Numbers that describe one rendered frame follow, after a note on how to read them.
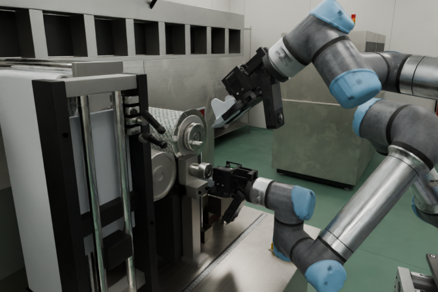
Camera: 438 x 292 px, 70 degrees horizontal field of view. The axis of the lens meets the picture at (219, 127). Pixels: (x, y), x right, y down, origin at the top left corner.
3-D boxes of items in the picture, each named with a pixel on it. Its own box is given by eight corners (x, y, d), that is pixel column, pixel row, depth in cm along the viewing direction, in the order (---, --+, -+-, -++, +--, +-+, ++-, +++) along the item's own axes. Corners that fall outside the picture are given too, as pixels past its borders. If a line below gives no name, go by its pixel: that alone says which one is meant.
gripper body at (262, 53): (235, 79, 75) (272, 45, 68) (255, 109, 74) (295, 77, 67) (218, 82, 69) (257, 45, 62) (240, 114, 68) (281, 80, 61)
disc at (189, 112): (173, 170, 81) (171, 113, 77) (172, 169, 81) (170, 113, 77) (207, 154, 93) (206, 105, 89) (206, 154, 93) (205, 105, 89)
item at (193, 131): (208, 136, 88) (195, 156, 84) (202, 135, 89) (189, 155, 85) (199, 117, 83) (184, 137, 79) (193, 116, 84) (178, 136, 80)
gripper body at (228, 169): (225, 160, 92) (262, 168, 86) (225, 186, 95) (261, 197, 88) (210, 167, 86) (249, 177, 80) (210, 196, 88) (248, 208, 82)
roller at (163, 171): (144, 208, 74) (141, 160, 71) (79, 183, 88) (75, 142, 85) (177, 189, 84) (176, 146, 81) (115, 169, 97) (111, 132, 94)
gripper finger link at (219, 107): (202, 111, 76) (230, 87, 72) (215, 131, 75) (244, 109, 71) (195, 111, 73) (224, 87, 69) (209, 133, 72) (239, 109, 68)
